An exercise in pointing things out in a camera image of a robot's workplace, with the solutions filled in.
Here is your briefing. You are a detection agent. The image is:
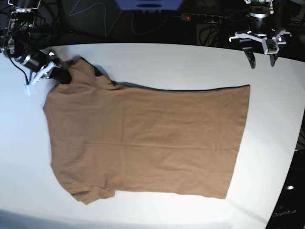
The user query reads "black OpenArm box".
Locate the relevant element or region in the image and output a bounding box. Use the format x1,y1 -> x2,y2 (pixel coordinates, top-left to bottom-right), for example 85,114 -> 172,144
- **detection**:
265,150 -> 305,229

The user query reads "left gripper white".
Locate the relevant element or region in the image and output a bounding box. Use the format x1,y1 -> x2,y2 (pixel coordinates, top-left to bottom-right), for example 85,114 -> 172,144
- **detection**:
229,29 -> 292,69

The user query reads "brown T-shirt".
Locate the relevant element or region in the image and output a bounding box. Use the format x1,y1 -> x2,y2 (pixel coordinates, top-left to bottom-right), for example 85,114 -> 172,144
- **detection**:
43,59 -> 250,204

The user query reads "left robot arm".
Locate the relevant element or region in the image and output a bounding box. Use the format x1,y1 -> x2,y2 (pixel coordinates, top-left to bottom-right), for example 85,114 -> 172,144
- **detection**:
229,0 -> 292,69

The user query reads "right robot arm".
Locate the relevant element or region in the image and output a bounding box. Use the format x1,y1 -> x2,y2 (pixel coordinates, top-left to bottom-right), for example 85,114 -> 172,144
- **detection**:
0,0 -> 71,96

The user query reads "blue plastic object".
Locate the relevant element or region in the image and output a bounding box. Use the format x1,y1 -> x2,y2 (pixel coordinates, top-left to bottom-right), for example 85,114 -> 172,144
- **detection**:
116,0 -> 183,10

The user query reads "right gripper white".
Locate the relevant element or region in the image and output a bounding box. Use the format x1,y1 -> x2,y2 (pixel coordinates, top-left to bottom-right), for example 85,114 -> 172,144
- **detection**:
23,50 -> 72,96

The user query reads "power strip with red light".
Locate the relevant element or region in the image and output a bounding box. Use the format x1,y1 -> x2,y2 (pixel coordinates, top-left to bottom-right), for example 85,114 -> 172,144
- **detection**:
179,13 -> 230,24

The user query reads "white cable on floor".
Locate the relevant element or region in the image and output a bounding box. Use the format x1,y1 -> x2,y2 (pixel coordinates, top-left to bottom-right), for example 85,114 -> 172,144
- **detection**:
69,0 -> 167,36

